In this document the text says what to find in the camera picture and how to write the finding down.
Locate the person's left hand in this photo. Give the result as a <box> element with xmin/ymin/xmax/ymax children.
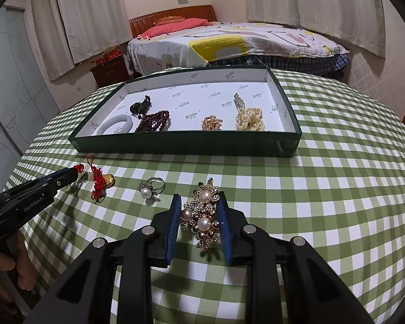
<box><xmin>0</xmin><ymin>231</ymin><xmax>38</xmax><ymax>314</ymax></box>

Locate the white jade bangle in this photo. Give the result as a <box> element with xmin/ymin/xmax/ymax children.
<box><xmin>97</xmin><ymin>114</ymin><xmax>136</xmax><ymax>135</ymax></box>

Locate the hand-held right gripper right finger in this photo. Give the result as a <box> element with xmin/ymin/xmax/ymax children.
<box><xmin>216</xmin><ymin>192</ymin><xmax>375</xmax><ymax>324</ymax></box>

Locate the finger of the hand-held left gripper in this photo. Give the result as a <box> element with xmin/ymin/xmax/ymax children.
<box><xmin>0</xmin><ymin>173</ymin><xmax>78</xmax><ymax>200</ymax></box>
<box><xmin>5</xmin><ymin>166</ymin><xmax>80</xmax><ymax>193</ymax></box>

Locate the bed with patterned sheet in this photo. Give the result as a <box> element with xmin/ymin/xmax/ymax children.
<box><xmin>126</xmin><ymin>20</ymin><xmax>352</xmax><ymax>75</ymax></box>

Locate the blue plaid bed skirt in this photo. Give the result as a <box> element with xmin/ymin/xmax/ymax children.
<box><xmin>206</xmin><ymin>52</ymin><xmax>352</xmax><ymax>82</ymax></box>

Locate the red gift box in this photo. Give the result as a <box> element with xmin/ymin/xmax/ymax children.
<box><xmin>93</xmin><ymin>51</ymin><xmax>122</xmax><ymax>66</ymax></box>

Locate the gold flower pearl brooch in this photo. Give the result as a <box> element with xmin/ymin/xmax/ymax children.
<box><xmin>181</xmin><ymin>177</ymin><xmax>221</xmax><ymax>251</ymax></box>

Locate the pink pillow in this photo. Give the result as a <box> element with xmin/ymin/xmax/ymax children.
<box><xmin>137</xmin><ymin>18</ymin><xmax>213</xmax><ymax>39</ymax></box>

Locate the frosted glass wardrobe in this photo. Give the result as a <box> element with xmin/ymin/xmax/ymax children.
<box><xmin>0</xmin><ymin>5</ymin><xmax>59</xmax><ymax>190</ymax></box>

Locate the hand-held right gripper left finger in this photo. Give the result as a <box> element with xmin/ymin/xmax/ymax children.
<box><xmin>22</xmin><ymin>194</ymin><xmax>183</xmax><ymax>324</ymax></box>

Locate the red knot charm gold bell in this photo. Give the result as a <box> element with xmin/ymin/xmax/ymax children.
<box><xmin>73</xmin><ymin>154</ymin><xmax>116</xmax><ymax>203</ymax></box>

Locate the pink gold flower hairpin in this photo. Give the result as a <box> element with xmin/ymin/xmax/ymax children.
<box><xmin>201</xmin><ymin>115</ymin><xmax>223</xmax><ymax>131</ymax></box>

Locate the cream pearl bracelet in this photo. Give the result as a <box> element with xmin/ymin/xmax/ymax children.
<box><xmin>235</xmin><ymin>107</ymin><xmax>266</xmax><ymax>131</ymax></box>

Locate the black bead bracelet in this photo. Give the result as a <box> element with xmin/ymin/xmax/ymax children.
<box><xmin>130</xmin><ymin>95</ymin><xmax>152</xmax><ymax>119</ymax></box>

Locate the dark red bead bracelet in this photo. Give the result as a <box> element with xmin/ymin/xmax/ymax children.
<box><xmin>134</xmin><ymin>110</ymin><xmax>171</xmax><ymax>133</ymax></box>

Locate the dark green shallow tray box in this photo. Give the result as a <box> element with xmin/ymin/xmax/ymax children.
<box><xmin>68</xmin><ymin>65</ymin><xmax>302</xmax><ymax>158</ymax></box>

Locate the silver crystal hair clip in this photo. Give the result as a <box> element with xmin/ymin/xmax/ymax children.
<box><xmin>234</xmin><ymin>92</ymin><xmax>248</xmax><ymax>111</ymax></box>

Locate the silver pearl ring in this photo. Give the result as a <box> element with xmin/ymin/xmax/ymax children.
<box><xmin>139</xmin><ymin>176</ymin><xmax>165</xmax><ymax>200</ymax></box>

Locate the small red cushion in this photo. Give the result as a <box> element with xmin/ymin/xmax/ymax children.
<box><xmin>154</xmin><ymin>16</ymin><xmax>184</xmax><ymax>26</ymax></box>

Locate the wooden headboard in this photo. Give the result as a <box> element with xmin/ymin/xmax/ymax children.
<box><xmin>129</xmin><ymin>5</ymin><xmax>217</xmax><ymax>38</ymax></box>

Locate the dark wooden nightstand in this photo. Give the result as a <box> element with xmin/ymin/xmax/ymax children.
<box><xmin>89</xmin><ymin>56</ymin><xmax>130</xmax><ymax>88</ymax></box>

